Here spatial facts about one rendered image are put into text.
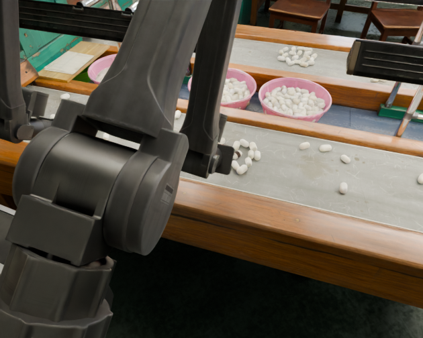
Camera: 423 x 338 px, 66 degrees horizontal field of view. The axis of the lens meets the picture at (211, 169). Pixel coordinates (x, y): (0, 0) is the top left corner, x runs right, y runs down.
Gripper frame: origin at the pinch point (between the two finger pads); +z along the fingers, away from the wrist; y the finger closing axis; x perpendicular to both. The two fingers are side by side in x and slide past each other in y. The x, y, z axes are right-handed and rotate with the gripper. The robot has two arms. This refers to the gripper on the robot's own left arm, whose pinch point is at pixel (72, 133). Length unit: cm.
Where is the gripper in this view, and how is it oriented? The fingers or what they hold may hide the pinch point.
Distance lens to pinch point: 106.9
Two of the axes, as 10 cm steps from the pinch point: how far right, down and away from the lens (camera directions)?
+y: -9.5, -2.1, 2.1
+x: -2.0, 9.8, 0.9
